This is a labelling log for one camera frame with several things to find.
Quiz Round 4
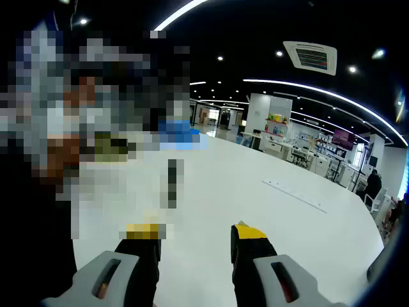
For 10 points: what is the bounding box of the white chair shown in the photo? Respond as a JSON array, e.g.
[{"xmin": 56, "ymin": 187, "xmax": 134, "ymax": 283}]
[{"xmin": 364, "ymin": 187, "xmax": 389, "ymax": 222}]

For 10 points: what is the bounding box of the ceiling air conditioner unit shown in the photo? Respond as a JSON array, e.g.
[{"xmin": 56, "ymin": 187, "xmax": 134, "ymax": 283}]
[{"xmin": 282, "ymin": 40, "xmax": 338, "ymax": 77}]

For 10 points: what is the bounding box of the white power strip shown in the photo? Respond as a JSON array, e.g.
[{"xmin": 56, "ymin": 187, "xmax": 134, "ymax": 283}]
[{"xmin": 261, "ymin": 178, "xmax": 328, "ymax": 214}]

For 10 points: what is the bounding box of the shelf with colourful bottles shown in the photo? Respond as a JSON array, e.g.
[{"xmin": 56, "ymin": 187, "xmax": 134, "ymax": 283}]
[{"xmin": 264, "ymin": 113, "xmax": 290, "ymax": 139}]

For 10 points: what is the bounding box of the person's dark clothing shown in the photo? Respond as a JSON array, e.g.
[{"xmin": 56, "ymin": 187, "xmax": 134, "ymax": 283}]
[{"xmin": 9, "ymin": 178, "xmax": 79, "ymax": 307}]

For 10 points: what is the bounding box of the purple wall poster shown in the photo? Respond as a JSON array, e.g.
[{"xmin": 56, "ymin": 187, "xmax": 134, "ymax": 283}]
[{"xmin": 330, "ymin": 127, "xmax": 356, "ymax": 150}]

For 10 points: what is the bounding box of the white office desk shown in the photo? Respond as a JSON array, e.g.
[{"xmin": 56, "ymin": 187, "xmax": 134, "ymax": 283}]
[{"xmin": 258, "ymin": 137, "xmax": 295, "ymax": 161}]

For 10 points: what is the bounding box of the straight ceiling light strip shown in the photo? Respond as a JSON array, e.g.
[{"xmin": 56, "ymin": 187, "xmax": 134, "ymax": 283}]
[{"xmin": 153, "ymin": 0, "xmax": 208, "ymax": 32}]

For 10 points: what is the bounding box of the curved ceiling light strip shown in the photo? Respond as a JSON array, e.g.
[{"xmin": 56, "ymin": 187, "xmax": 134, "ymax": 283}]
[{"xmin": 242, "ymin": 78, "xmax": 409, "ymax": 147}]

